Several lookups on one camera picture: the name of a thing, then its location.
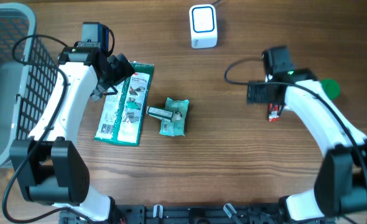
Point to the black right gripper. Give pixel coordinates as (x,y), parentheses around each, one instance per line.
(259,94)

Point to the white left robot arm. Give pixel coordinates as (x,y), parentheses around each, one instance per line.
(47,166)

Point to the grey plastic mesh basket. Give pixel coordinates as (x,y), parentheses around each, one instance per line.
(26,76)

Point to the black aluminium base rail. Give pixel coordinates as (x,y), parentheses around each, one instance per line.
(262,213)

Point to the green white medicine box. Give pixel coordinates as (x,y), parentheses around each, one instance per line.
(163,114)

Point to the mint green wipes packet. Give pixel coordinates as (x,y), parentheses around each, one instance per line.
(177,127)

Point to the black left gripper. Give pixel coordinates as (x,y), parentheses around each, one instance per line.
(124,67)

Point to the red sachet stick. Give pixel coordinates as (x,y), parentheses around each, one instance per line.
(274,112)

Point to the white barcode scanner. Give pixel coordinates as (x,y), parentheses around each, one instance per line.
(203,26)

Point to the green lid jar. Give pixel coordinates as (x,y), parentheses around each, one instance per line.
(331,88)

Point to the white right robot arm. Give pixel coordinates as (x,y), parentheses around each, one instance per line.
(341,184)

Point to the green glove packet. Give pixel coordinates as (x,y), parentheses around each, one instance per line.
(123,110)

